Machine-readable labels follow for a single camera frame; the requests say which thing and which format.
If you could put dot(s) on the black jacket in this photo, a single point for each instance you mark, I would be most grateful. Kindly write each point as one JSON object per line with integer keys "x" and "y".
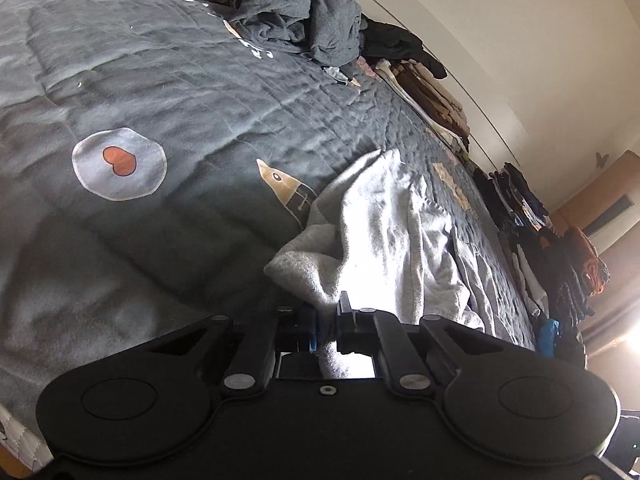
{"x": 400, "y": 42}

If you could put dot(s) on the dark grey hoodie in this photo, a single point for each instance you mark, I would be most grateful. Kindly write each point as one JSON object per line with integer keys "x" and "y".
{"x": 300, "y": 15}

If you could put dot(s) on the grey quilted bedspread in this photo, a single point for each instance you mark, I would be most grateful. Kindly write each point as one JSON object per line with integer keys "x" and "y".
{"x": 150, "y": 85}

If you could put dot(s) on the orange folded garment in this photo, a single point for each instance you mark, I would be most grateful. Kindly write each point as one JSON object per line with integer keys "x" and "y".
{"x": 587, "y": 260}

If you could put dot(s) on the pale green cloth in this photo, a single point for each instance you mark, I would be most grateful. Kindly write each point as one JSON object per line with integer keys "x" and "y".
{"x": 336, "y": 74}

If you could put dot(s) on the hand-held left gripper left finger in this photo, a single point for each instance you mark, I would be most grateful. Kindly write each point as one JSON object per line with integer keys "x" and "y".
{"x": 300, "y": 327}

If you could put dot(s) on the stack of folded black clothes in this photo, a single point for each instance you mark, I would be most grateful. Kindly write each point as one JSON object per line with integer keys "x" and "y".
{"x": 560, "y": 280}

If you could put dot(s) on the butterfly wall decal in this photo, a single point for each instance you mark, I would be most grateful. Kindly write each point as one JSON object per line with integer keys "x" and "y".
{"x": 600, "y": 159}

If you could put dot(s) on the brown wooden panel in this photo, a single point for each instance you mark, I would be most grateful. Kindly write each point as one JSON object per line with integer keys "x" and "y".
{"x": 600, "y": 200}

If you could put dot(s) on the teal folded garment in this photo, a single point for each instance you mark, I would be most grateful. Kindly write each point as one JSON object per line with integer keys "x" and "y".
{"x": 548, "y": 337}

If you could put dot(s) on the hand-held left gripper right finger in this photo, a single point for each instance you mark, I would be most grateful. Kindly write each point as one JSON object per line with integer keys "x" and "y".
{"x": 345, "y": 321}

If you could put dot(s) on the black folded garment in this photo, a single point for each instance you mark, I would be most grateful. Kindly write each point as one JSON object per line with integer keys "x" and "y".
{"x": 572, "y": 347}

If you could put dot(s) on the light grey pants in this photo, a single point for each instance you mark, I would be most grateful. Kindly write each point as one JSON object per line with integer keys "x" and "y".
{"x": 380, "y": 220}

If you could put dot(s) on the stack of folded navy clothes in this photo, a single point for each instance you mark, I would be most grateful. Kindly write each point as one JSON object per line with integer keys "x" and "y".
{"x": 515, "y": 195}

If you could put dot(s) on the stack of folded brown clothes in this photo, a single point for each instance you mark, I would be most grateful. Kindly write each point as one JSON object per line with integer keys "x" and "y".
{"x": 430, "y": 100}

